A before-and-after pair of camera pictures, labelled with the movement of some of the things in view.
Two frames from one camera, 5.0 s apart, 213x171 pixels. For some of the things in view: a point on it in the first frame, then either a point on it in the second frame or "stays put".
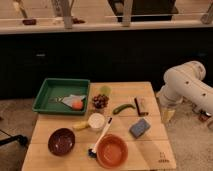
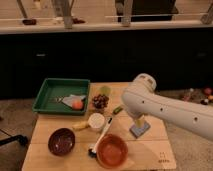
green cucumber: x=118 y=108 stays put
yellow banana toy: x=80 y=125 stays put
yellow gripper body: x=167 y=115 to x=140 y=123
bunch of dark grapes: x=100 y=101 stays put
